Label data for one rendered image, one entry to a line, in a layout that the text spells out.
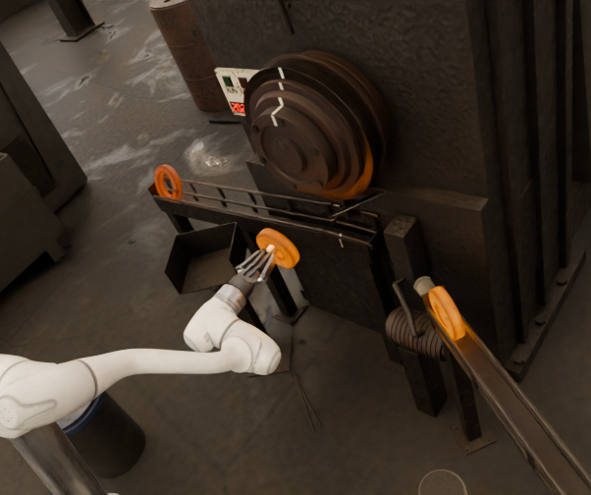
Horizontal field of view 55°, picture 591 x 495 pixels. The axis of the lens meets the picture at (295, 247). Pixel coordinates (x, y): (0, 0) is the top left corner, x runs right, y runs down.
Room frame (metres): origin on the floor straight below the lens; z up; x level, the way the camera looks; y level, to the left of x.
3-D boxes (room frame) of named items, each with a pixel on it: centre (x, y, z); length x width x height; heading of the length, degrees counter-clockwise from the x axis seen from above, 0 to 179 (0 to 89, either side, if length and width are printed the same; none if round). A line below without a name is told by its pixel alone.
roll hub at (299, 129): (1.43, -0.10, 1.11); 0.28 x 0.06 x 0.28; 36
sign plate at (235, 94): (1.83, -0.07, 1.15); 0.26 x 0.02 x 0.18; 36
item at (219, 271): (1.73, 0.33, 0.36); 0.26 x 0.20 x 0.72; 71
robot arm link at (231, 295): (1.27, 0.24, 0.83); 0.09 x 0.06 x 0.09; 36
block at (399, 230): (1.31, -0.33, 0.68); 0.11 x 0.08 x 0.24; 126
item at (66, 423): (1.58, 1.06, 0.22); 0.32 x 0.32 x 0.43
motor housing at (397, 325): (1.15, -0.27, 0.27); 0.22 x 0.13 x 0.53; 36
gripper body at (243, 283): (1.31, 0.18, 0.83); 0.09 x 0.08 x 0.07; 126
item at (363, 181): (1.49, -0.18, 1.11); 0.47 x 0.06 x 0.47; 36
